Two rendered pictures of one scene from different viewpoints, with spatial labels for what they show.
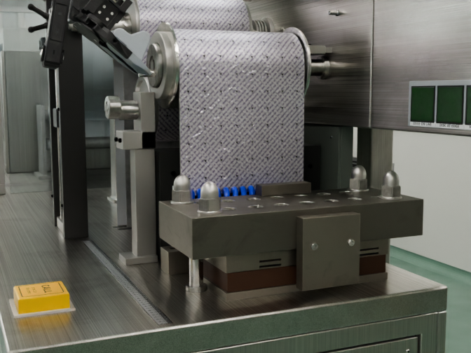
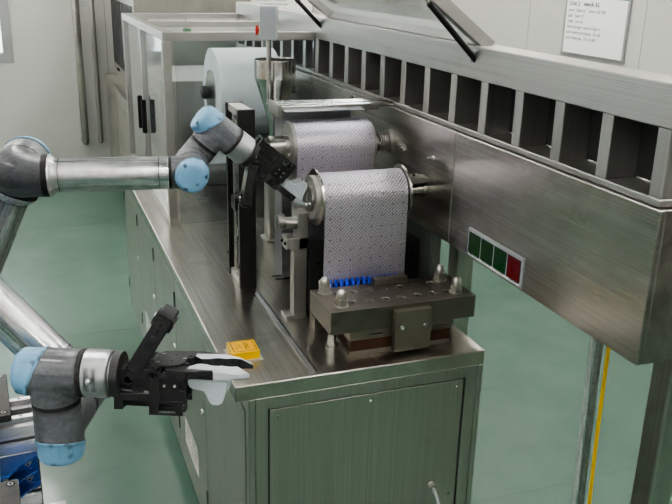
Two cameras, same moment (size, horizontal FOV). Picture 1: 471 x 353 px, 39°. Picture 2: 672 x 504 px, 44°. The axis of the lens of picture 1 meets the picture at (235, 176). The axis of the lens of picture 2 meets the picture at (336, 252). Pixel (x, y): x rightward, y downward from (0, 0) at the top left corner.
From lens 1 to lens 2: 1.11 m
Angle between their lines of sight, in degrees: 12
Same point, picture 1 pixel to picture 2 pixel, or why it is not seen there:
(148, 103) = (303, 220)
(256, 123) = (374, 235)
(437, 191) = not seen: hidden behind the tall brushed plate
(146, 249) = (299, 310)
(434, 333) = (474, 376)
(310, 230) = (400, 318)
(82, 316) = (268, 364)
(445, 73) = (486, 231)
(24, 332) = not seen: hidden behind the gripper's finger
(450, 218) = not seen: hidden behind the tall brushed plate
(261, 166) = (376, 262)
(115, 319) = (287, 367)
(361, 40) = (446, 184)
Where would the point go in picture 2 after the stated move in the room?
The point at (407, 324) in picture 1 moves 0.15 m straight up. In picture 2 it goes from (457, 372) to (461, 318)
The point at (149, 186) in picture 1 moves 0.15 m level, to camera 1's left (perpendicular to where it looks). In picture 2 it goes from (302, 271) to (248, 269)
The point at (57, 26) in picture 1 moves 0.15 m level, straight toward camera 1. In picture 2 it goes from (250, 184) to (257, 200)
